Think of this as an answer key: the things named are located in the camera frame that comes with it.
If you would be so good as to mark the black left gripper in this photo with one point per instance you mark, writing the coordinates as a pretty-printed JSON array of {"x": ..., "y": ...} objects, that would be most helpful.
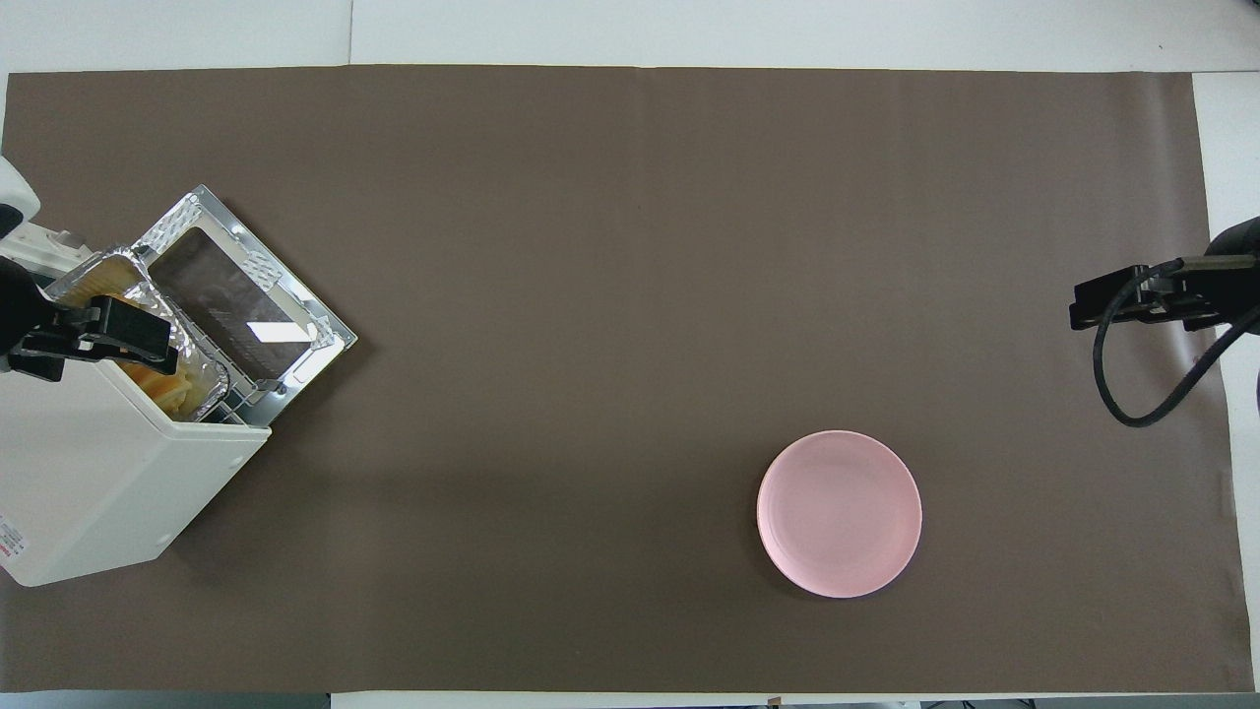
[{"x": 20, "y": 305}]

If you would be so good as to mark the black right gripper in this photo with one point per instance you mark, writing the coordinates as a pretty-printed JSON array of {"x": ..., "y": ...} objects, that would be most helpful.
[{"x": 1230, "y": 276}]

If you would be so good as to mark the aluminium foil tray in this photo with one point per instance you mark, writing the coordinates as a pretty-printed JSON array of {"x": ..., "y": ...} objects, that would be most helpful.
[{"x": 197, "y": 369}]

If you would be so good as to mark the glazed bread loaf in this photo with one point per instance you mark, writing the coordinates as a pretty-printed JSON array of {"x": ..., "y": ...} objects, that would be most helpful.
[{"x": 182, "y": 394}]

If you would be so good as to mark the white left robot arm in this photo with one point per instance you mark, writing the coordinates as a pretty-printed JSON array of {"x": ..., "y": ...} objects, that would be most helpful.
[{"x": 12, "y": 197}]

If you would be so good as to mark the white toaster oven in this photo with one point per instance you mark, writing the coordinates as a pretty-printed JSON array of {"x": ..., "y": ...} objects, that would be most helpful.
[{"x": 79, "y": 473}]

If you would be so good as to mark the red white oven label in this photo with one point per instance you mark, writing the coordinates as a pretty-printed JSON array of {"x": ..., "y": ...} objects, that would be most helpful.
[{"x": 8, "y": 542}]

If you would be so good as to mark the pink round plate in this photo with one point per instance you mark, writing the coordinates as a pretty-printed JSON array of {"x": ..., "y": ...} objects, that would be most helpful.
[{"x": 837, "y": 512}]

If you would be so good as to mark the brown paper table mat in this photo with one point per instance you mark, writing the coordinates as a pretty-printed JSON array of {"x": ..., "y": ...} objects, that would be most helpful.
[{"x": 591, "y": 295}]

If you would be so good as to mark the glass oven door, metal frame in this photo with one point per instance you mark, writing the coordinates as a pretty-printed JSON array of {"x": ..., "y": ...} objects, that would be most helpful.
[{"x": 246, "y": 295}]

